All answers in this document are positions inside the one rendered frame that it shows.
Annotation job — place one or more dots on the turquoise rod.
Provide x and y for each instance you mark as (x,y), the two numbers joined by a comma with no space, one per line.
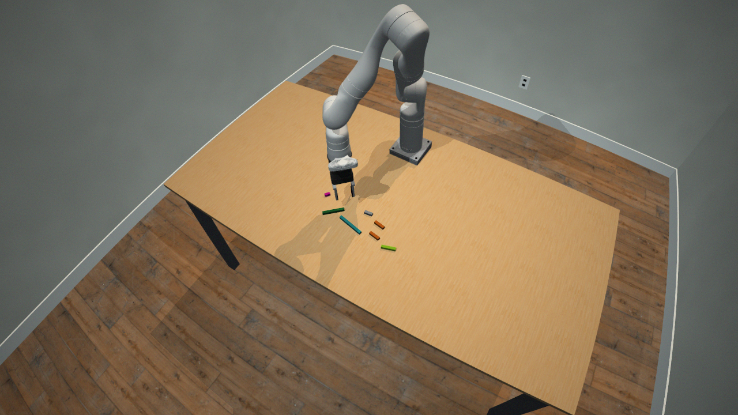
(350,225)

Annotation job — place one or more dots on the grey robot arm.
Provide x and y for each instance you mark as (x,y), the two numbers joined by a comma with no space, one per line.
(410,34)

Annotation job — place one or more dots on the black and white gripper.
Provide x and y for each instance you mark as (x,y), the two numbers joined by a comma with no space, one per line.
(340,167)

